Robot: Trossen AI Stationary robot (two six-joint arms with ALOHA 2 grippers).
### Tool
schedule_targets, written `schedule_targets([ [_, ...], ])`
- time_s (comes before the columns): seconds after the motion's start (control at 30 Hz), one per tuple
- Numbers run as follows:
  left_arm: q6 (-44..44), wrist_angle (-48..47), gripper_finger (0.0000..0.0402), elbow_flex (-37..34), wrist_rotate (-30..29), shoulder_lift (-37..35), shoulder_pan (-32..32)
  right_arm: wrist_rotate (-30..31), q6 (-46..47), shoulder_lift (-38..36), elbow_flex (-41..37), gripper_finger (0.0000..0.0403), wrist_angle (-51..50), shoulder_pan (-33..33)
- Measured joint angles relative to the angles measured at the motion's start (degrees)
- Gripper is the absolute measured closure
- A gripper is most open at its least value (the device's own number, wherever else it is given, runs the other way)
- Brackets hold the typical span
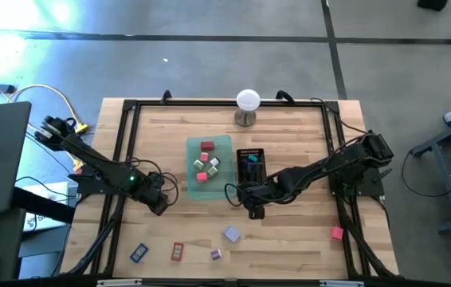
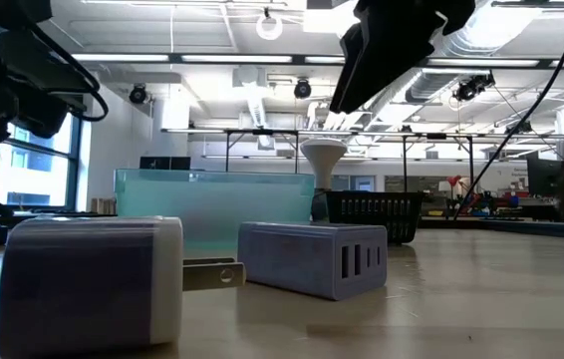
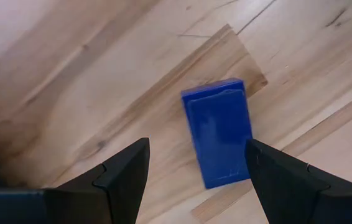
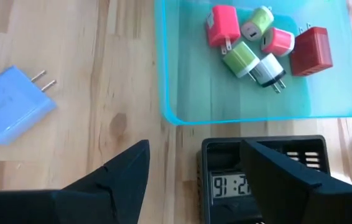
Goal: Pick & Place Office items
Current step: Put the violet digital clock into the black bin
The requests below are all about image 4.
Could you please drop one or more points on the black digital clock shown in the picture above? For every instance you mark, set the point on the black digital clock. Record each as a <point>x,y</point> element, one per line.
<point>225,186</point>

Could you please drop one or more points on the pink wall charger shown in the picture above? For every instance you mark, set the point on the pink wall charger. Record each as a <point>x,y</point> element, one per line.
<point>222,25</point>

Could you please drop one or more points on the red multi-port charger block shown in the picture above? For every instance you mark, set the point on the red multi-port charger block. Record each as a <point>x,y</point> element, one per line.
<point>311,53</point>

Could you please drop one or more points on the black slotted plastic basket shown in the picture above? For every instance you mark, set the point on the black slotted plastic basket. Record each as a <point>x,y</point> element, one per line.
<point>272,138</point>

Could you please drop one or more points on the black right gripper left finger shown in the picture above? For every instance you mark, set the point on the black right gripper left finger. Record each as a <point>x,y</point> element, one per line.
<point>70,208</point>

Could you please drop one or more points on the green white USB charger cube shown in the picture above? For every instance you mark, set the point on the green white USB charger cube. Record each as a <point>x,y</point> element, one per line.
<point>258,21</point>
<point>239,59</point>

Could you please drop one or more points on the pink white USB charger cube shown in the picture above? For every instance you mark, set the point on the pink white USB charger cube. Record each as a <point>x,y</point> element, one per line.
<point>278,42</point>

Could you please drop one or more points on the teal translucent plastic bin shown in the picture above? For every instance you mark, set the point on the teal translucent plastic bin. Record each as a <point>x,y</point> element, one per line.
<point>194,102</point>

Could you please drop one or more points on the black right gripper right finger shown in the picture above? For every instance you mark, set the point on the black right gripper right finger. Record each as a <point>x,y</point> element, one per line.
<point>303,202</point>

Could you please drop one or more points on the lavender multi-port charger block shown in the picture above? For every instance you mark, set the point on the lavender multi-port charger block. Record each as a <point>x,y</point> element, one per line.
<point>11,105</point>

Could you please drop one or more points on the white black USB charger cube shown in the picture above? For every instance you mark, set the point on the white black USB charger cube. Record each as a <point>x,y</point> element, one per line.
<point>267,71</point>

